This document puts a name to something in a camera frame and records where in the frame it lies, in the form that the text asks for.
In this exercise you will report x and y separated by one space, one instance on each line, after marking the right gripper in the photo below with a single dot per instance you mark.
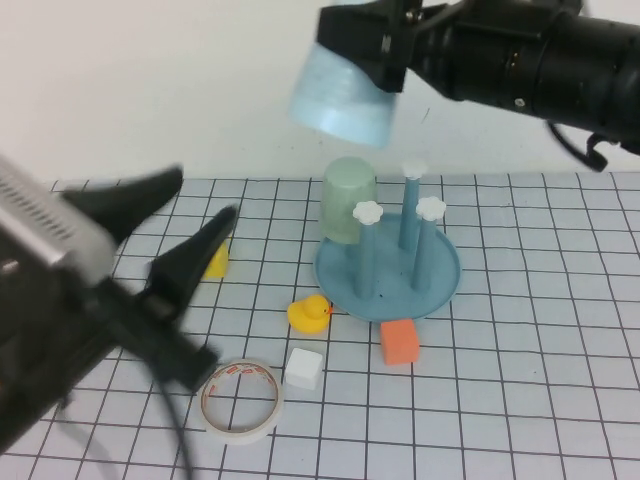
450 50

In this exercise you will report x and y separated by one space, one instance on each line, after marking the white cube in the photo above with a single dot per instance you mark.
302 370

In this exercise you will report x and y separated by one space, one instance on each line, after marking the pale green plastic cup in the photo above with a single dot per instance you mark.
345 200

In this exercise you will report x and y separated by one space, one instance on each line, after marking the tape roll with orange print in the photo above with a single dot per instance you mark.
235 436

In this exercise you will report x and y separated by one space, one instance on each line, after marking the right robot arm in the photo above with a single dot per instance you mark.
575 65

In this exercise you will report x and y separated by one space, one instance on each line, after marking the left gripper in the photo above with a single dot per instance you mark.
75 325

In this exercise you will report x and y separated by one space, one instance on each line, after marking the blue cup stand with pegs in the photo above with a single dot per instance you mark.
390 295

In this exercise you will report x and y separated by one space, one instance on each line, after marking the yellow cube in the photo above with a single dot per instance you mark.
220 265

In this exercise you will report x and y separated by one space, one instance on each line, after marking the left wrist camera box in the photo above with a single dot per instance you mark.
50 225

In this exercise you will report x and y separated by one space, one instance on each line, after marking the yellow rubber duck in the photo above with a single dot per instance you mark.
307 319

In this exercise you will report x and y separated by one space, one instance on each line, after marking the white black-grid tablecloth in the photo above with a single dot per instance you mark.
500 400

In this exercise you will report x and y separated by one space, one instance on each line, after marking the light blue plastic cup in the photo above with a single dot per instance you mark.
340 100

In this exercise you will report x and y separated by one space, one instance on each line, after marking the orange cube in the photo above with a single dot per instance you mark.
399 345

